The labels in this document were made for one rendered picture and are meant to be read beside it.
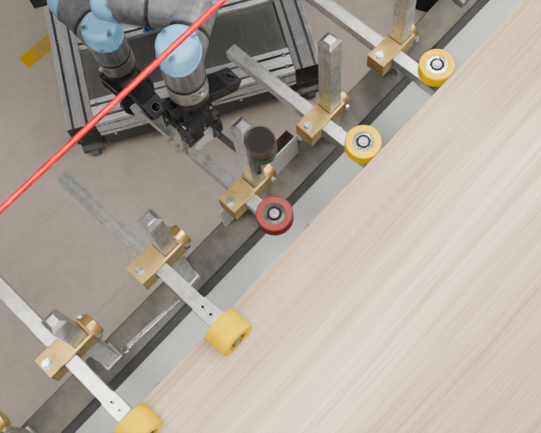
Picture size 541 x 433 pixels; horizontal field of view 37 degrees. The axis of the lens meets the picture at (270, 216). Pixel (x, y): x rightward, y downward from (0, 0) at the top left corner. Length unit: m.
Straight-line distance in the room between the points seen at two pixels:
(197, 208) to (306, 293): 1.11
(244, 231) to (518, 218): 0.63
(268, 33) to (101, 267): 0.95
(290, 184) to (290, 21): 0.90
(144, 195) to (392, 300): 1.31
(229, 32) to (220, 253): 1.04
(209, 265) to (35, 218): 1.06
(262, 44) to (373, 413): 1.46
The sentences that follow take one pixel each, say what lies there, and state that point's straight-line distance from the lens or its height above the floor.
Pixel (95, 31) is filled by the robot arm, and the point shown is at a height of 1.18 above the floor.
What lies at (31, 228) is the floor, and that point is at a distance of 2.82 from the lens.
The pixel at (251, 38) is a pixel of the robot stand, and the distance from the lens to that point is 2.71.
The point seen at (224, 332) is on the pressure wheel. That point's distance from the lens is 1.56.
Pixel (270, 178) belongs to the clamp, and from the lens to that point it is 1.78.
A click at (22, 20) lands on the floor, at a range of 3.20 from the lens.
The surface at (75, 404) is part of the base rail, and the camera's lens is 1.89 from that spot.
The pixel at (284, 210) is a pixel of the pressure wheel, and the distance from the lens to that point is 1.69.
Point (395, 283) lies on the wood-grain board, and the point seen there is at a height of 0.90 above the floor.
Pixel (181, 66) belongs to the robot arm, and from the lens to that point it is 1.34.
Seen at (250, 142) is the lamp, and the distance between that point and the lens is 1.51.
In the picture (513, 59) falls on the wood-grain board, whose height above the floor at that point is 0.90.
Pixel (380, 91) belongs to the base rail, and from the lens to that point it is 2.04.
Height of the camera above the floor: 2.50
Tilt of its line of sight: 70 degrees down
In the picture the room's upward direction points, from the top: 12 degrees counter-clockwise
